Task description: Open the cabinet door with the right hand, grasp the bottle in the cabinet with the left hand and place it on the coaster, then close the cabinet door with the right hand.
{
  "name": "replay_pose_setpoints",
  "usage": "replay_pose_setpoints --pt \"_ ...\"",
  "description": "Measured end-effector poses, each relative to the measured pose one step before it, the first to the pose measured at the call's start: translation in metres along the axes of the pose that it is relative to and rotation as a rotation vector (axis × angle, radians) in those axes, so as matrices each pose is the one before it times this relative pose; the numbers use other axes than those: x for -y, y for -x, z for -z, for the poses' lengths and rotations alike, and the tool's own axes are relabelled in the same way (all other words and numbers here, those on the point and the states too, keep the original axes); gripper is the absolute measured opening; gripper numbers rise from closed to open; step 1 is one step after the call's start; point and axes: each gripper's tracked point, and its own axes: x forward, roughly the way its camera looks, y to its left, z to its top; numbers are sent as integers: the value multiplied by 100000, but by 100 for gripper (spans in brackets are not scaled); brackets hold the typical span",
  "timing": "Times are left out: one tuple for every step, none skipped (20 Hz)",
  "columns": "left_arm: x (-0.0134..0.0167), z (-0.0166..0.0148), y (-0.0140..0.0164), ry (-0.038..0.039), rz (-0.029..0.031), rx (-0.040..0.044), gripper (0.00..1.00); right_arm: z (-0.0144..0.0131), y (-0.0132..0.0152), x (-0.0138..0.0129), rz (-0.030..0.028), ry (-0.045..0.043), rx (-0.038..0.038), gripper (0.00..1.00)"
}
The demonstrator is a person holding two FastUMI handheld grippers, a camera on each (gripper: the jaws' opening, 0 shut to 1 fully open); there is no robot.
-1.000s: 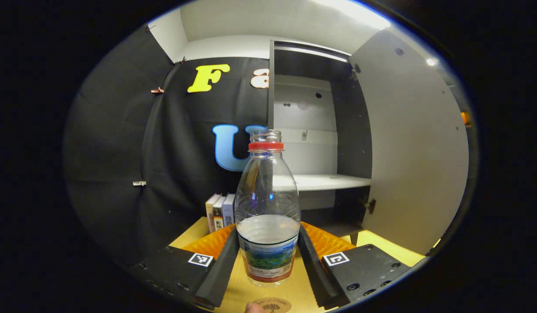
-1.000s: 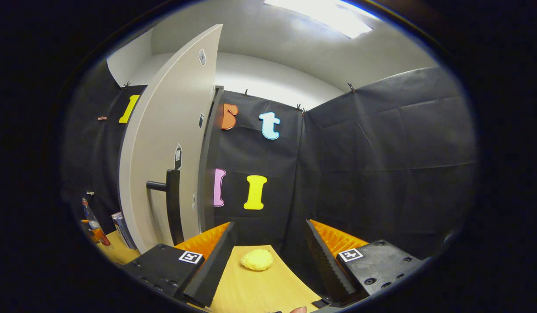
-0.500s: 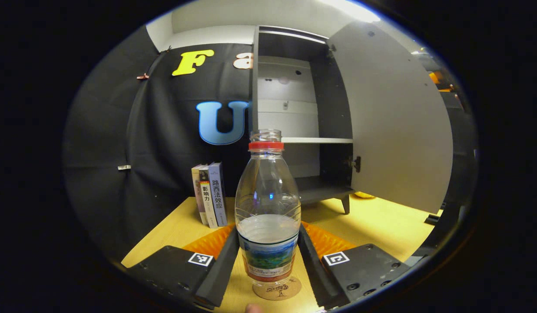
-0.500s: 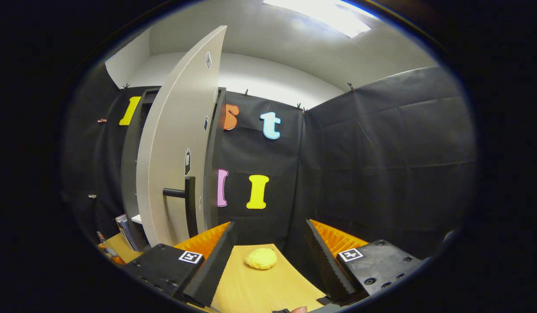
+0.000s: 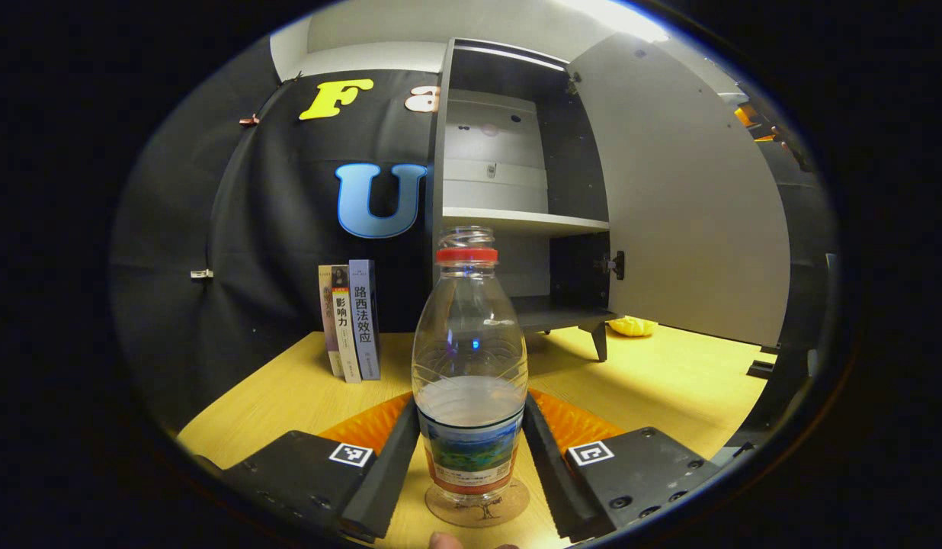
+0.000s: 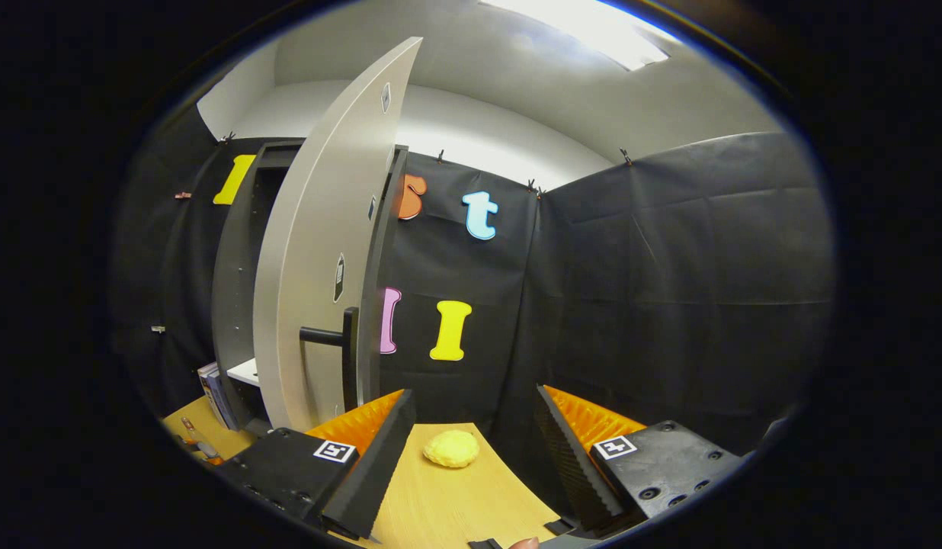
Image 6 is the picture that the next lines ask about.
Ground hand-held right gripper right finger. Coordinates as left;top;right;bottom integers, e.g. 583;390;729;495
534;385;746;535

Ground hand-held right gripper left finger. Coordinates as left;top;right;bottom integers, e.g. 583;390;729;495
216;389;417;541

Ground yellow lumpy toy fruit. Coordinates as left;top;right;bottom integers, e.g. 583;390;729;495
423;429;481;469

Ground blue upright book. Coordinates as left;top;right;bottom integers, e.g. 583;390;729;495
212;370;242;432

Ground white upright book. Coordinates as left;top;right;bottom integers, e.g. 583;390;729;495
198;362;226;428

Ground black backdrop cloth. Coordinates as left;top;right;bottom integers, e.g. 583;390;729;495
113;107;836;489

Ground long ceiling light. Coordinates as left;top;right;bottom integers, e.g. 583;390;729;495
479;0;681;72

